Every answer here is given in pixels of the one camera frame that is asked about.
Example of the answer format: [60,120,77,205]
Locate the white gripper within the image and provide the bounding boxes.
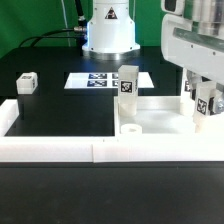
[161,14,224,115]

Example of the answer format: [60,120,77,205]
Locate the white square table top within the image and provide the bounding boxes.
[114,96,224,136]

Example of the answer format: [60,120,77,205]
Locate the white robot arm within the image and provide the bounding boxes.
[82,0,224,116]

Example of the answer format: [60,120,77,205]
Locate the white U-shaped obstacle fence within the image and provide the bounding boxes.
[0,99,224,163]

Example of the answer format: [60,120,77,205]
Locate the white marker base plate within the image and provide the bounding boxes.
[64,72,154,89]

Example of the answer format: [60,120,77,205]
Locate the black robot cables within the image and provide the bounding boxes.
[18,0,89,48]

